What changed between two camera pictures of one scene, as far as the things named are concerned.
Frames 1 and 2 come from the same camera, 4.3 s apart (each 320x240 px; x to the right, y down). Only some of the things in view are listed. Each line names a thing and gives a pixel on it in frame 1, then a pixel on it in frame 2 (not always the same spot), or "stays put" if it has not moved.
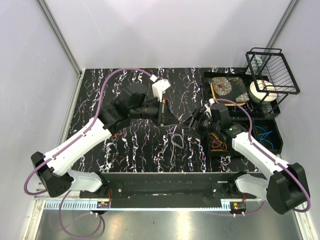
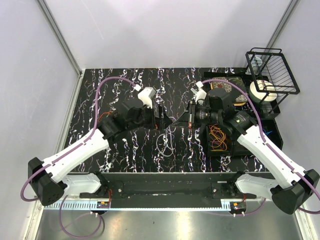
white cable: x=173 y=144 -> x=172 y=145
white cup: x=256 y=63 stays put
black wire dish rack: x=271 y=73 stays put
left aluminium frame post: x=60 y=38 stays put
